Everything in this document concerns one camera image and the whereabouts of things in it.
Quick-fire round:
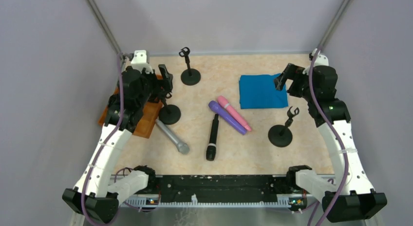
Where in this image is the black mic stand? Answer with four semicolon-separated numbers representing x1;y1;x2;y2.
158;93;181;125
179;47;201;86
268;107;300;148

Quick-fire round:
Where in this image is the black microphone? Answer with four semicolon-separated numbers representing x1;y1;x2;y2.
206;113;219;161

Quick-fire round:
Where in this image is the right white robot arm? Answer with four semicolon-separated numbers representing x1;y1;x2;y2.
274;63;387;223

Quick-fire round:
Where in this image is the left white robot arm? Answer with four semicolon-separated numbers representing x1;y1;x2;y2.
62;64;173;226

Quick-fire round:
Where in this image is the brown wooden compartment tray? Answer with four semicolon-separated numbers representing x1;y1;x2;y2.
98;70;161;138

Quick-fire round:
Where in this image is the blue folded cloth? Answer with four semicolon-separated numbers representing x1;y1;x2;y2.
239;74;288;109

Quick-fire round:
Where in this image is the pink microphone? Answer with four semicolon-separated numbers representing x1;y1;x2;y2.
217;95;252;132

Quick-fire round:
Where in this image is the purple microphone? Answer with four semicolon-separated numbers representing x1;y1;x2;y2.
208;100;247;135

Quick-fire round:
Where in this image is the silver grey microphone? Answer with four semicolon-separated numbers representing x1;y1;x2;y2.
155;119;190;155

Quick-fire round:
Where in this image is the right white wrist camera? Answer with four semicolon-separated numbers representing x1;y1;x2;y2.
309;48;329;67

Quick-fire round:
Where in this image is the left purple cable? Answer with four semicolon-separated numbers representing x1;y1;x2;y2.
80;52;130;226

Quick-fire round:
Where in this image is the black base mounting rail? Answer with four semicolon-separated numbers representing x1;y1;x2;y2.
138;175;305;204

